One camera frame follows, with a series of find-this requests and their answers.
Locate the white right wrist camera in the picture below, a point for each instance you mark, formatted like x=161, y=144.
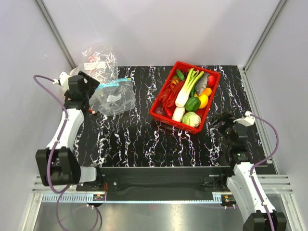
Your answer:
x=247, y=120

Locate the white toy radish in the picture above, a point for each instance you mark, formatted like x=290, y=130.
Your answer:
x=178, y=114

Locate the green toy bell pepper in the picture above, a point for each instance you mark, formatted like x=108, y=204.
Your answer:
x=192, y=104

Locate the red zipper clear bag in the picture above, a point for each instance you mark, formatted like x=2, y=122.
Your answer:
x=99, y=62

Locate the red plastic bin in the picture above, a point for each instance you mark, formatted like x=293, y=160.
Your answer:
x=158, y=112

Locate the red toy apple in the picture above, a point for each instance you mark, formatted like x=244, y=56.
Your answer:
x=211, y=81

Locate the green toy cucumber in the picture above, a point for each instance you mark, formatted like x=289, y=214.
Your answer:
x=180, y=75

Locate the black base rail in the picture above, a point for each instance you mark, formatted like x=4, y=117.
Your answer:
x=121, y=178

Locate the red toy chili pepper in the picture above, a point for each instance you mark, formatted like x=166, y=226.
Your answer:
x=168, y=112

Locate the toy leek green white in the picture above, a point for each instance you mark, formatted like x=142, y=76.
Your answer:
x=192, y=77

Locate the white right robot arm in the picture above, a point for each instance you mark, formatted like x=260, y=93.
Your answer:
x=257, y=211

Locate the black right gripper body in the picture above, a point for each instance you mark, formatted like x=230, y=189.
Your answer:
x=226, y=134

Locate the blue zipper clear bag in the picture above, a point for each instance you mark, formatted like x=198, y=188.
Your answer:
x=113, y=98

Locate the yellow toy lemon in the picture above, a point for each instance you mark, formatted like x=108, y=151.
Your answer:
x=203, y=101

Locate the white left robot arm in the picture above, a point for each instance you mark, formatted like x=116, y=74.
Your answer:
x=56, y=163

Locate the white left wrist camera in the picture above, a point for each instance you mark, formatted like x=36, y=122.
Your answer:
x=62, y=81

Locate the orange toy fruit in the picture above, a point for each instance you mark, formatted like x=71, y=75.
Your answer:
x=207, y=92

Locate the red toy lobster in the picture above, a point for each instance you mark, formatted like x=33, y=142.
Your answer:
x=167, y=97

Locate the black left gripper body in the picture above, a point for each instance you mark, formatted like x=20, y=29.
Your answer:
x=91, y=85

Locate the grey toy fish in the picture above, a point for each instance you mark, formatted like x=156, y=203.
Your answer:
x=201, y=84

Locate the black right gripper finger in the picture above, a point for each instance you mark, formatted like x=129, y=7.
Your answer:
x=217, y=119
x=226, y=115

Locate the green toy cabbage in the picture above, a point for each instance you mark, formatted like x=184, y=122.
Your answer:
x=191, y=119

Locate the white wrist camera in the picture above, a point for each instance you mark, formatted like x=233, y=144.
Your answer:
x=62, y=81
x=247, y=120

